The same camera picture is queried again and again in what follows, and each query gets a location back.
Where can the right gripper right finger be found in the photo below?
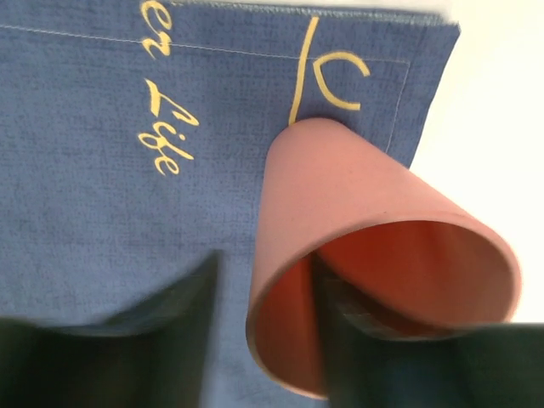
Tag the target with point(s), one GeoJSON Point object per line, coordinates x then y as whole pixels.
{"type": "Point", "coordinates": [366, 364]}

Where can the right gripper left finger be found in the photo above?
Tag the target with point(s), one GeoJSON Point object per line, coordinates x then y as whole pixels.
{"type": "Point", "coordinates": [151, 354]}

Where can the pink plastic cup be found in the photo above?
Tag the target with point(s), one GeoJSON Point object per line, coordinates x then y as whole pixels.
{"type": "Point", "coordinates": [427, 265]}

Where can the blue cloth placemat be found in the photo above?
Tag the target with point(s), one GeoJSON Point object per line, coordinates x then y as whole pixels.
{"type": "Point", "coordinates": [134, 135]}

